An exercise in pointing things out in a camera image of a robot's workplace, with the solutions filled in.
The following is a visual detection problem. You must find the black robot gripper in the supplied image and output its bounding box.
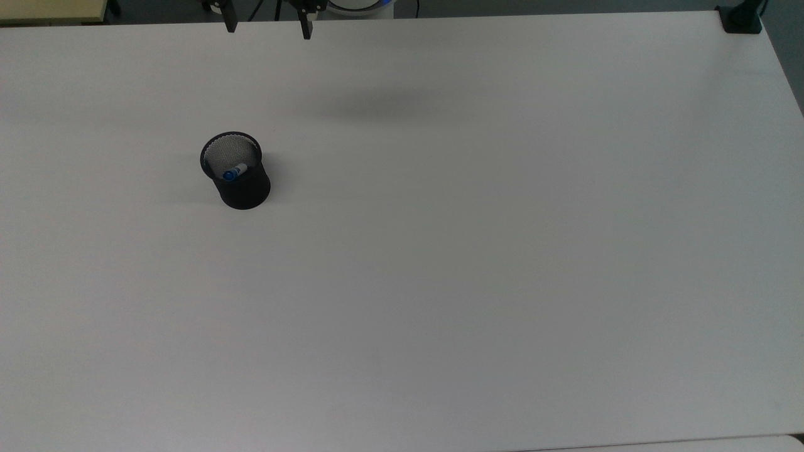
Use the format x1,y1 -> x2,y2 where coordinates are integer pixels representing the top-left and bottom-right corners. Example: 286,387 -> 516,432
200,0 -> 329,41

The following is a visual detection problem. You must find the black mesh pen cup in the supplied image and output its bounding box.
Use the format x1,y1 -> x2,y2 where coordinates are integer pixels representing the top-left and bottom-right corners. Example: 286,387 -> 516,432
200,131 -> 272,210

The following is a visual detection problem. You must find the yellow wooden table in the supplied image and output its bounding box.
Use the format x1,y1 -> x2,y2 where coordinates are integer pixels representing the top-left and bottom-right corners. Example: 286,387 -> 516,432
0,0 -> 109,27

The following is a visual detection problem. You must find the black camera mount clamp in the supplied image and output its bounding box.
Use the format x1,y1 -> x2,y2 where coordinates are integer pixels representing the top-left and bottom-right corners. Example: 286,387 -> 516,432
718,0 -> 769,35

